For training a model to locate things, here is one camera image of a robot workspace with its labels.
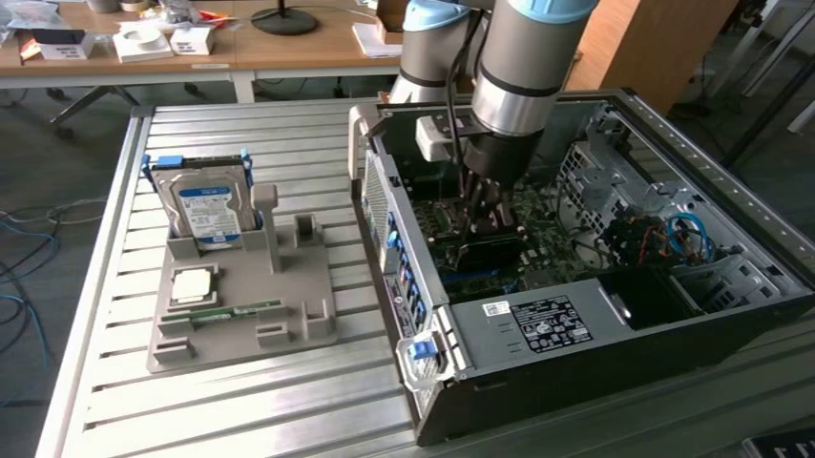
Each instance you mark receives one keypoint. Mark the grey parts rack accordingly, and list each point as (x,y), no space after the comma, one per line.
(255,291)

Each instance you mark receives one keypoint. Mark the hard disk with blue carrier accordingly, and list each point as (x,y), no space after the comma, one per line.
(205,210)

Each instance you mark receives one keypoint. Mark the white box with black lid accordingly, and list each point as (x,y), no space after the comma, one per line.
(65,50)

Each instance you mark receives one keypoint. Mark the grey chair base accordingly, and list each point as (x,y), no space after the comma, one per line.
(83,102)

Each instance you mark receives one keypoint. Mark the white box with tape roll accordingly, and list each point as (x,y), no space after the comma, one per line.
(143,45)

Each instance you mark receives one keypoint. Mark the silver CPU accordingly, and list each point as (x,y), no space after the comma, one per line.
(191,286)

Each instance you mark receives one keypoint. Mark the perforated metal drive cage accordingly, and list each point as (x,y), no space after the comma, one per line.
(598,191)

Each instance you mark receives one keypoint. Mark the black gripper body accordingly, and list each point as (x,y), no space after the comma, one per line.
(504,157)

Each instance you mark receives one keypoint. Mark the black plastic shroud box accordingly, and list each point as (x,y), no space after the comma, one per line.
(650,296)

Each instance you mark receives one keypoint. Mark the clear packets pile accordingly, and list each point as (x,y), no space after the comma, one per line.
(173,9)

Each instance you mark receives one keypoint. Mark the brown red book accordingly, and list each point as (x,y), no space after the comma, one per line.
(27,50)

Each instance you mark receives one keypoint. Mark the clear plastic bag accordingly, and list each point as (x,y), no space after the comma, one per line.
(26,14)

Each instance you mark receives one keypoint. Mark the small white labelled box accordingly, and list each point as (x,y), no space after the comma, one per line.
(191,43)

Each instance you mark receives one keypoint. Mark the green motherboard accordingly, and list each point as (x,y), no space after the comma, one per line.
(561,248)

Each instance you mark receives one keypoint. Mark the black graphics card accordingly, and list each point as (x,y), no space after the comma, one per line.
(490,255)

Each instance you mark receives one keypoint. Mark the small cardboard box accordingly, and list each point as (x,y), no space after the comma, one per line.
(390,14)

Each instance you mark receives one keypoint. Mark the grey power supply unit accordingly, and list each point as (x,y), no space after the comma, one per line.
(485,334)

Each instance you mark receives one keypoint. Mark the green RAM stick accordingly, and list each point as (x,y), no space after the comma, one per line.
(217,312)

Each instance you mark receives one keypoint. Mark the black open PC case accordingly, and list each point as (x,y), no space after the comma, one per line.
(573,396)

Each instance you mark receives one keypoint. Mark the grey cup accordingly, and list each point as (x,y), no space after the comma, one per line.
(102,5)

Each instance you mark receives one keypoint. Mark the wooden desk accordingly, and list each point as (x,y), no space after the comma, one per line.
(306,47)

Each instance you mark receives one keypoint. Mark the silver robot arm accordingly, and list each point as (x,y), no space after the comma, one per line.
(522,71)

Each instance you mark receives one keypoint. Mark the wooden cabinet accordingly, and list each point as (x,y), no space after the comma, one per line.
(650,47)

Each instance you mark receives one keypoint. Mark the blue case latch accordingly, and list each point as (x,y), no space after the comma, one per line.
(421,348)

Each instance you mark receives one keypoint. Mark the beige tape roll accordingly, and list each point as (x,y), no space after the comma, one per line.
(135,5)

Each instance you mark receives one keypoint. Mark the silver disk bay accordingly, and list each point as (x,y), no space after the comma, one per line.
(733,286)

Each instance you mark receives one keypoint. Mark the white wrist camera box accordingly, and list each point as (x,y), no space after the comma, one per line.
(437,138)

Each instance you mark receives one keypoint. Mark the black round lamp base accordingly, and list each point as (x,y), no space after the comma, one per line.
(283,24)

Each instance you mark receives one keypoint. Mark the white paper stack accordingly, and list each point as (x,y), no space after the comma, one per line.
(373,43)

